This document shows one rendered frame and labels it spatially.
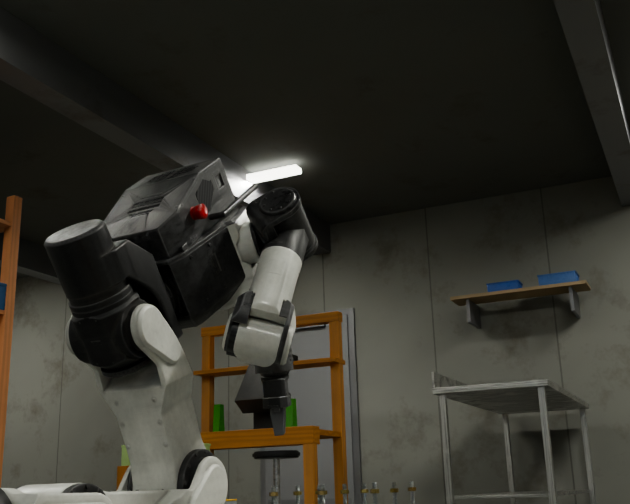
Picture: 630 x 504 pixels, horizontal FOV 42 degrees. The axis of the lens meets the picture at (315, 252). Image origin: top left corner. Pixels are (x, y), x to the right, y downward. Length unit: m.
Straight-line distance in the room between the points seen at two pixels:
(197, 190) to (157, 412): 0.46
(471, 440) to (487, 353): 0.85
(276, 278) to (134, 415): 0.38
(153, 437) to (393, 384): 6.92
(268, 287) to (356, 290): 7.17
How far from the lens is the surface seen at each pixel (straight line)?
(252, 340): 1.59
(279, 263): 1.66
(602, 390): 8.01
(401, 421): 8.41
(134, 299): 1.54
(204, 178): 1.75
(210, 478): 1.65
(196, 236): 1.68
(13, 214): 6.42
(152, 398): 1.60
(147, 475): 1.67
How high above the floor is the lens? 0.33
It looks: 16 degrees up
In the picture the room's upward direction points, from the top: 2 degrees counter-clockwise
